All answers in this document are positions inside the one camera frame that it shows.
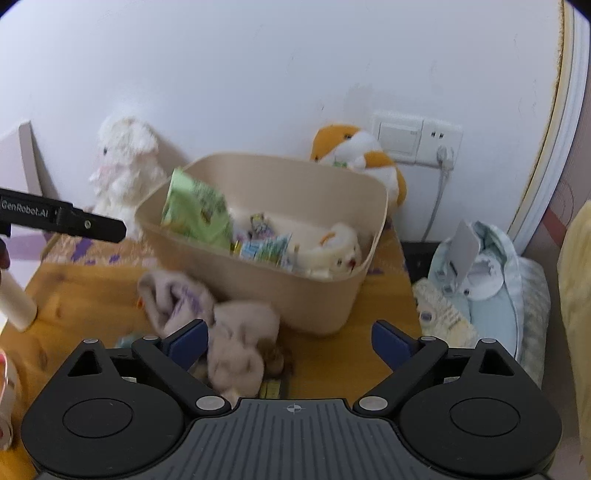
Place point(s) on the white wall socket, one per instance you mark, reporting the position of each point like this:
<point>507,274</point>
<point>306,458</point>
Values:
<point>439,144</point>

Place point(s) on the white plastic round stand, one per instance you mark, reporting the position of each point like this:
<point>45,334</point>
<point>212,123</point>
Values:
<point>467,269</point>

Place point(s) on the white plug with cable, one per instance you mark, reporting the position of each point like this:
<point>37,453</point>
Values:
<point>438,193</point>

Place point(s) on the orange white plush hamster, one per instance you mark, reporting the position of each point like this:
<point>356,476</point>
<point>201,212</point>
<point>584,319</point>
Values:
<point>350,147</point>

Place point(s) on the beige plastic storage bin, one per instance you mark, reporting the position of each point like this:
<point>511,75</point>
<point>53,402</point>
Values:
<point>331,217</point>

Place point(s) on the lilac box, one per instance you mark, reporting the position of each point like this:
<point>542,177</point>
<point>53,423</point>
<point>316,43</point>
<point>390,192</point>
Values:
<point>18,168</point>

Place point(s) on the pale yellow rolled towels bag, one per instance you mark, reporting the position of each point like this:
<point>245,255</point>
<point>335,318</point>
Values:
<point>574,279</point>

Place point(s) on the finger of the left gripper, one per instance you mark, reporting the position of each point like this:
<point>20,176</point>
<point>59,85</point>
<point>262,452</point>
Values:
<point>39,213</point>

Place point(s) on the purple floral table runner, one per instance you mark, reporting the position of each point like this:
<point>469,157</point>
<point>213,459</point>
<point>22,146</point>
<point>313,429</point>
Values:
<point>63,249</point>

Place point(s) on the light blue pillow bundle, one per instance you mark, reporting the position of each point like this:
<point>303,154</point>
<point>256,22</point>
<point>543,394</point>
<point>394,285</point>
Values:
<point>517,316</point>

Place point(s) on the beige purple sock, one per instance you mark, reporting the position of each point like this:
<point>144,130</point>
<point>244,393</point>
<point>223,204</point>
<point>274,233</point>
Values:
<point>172,300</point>

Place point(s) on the green snack packet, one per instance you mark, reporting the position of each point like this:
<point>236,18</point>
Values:
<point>196,210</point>

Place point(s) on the white wall switch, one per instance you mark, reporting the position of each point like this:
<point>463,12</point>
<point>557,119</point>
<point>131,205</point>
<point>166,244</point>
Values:
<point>399,134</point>

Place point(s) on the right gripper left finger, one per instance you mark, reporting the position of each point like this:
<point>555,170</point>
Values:
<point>168,360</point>

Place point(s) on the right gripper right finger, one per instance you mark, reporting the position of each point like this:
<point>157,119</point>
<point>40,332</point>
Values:
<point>413,361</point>

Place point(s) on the cream cylindrical bottle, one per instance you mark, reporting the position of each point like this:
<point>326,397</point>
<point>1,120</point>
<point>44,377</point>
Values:
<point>16,306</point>

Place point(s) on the blue white snack packet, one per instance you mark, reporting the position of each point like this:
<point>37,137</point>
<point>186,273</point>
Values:
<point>270,250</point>

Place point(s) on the white plush bunny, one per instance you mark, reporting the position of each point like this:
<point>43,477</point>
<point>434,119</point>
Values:
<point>128,171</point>

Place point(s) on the small white plush toy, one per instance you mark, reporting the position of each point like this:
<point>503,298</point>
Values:
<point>337,253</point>

